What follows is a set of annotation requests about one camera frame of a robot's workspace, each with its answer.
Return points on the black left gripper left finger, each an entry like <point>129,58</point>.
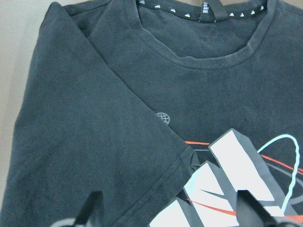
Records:
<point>90,214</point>

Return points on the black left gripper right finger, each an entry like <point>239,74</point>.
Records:
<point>250,213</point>

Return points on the black printed t-shirt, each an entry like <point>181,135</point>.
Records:
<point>165,110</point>

